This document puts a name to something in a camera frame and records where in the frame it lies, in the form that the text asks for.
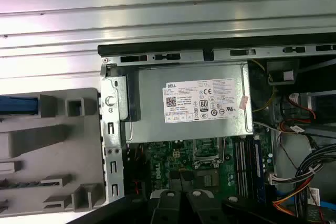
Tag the grey power supply unit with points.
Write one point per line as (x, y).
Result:
(149, 103)

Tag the metal socket cover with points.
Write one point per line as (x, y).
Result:
(208, 163)

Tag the green motherboard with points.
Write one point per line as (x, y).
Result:
(162, 166)

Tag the grey parts rack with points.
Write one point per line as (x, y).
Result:
(52, 134)

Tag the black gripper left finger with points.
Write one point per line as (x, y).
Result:
(168, 208)

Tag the black RAM slot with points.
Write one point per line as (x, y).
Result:
(238, 166)
(247, 166)

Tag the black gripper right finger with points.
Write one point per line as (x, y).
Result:
(204, 208)

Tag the hard disk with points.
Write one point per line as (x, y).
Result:
(15, 104)

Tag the black open PC case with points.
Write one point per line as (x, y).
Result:
(113, 119)

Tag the metal optical drive cage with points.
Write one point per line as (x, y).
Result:
(281, 73)

